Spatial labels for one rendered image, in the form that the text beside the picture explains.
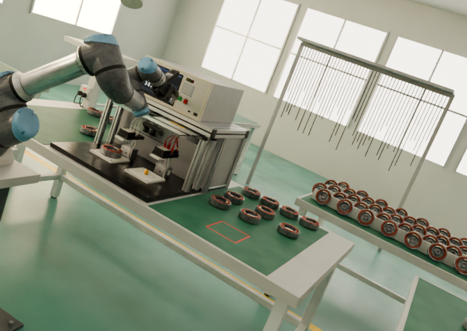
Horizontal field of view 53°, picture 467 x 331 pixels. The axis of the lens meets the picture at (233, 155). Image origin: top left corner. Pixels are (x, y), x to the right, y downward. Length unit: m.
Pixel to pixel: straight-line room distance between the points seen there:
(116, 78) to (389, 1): 7.30
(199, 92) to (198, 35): 7.50
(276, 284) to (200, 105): 0.99
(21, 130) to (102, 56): 0.41
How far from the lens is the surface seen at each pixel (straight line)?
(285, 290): 1.83
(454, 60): 8.40
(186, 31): 10.00
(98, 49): 1.76
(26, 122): 1.91
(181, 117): 2.37
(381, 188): 8.43
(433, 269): 3.11
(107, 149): 2.46
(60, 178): 3.74
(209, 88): 2.33
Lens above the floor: 1.49
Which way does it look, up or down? 12 degrees down
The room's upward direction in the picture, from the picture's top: 21 degrees clockwise
